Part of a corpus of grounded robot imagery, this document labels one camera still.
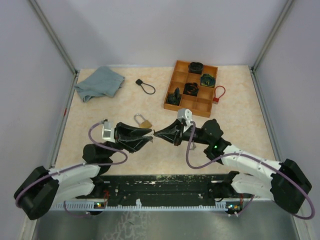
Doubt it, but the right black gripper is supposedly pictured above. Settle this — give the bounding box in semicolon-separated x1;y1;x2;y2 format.
155;119;211;147

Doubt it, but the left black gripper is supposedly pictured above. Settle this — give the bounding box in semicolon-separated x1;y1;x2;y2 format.
104;122;154;158

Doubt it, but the brass padlock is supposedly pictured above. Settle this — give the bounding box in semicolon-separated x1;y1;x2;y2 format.
133;113;153;129

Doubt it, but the silver key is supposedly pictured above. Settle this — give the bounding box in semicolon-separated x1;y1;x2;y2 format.
189;142;196;151
150;129;155;143

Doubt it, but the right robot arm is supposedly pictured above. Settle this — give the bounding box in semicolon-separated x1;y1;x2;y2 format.
154;119;315;219

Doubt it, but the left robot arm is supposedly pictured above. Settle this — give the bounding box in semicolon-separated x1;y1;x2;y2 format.
14;120;153;220

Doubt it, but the wooden compartment tray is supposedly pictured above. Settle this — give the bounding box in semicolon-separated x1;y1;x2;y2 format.
163;60;218;118

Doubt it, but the blue folded cloth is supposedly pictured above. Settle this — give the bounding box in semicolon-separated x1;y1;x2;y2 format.
74;66;125;103

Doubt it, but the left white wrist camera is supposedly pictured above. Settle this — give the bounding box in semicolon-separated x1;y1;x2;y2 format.
101;120;115;143

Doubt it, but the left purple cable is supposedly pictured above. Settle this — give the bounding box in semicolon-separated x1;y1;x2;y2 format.
15;119;129;218

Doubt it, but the dark crumpled strap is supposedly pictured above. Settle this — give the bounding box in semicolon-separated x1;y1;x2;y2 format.
167;86;183;106

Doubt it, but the black red coiled strap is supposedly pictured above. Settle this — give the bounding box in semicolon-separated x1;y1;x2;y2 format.
183;82;200;96

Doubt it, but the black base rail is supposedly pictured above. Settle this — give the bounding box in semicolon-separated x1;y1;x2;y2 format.
77;174;241;199

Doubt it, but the black cable lock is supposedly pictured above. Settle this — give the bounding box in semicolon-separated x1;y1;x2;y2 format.
135;78;156;95

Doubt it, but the green yellow coiled strap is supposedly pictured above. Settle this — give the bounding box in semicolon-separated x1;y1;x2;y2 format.
200;73;216;88

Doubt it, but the white toothed cable duct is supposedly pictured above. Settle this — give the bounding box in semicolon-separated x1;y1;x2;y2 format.
51;197;243;212

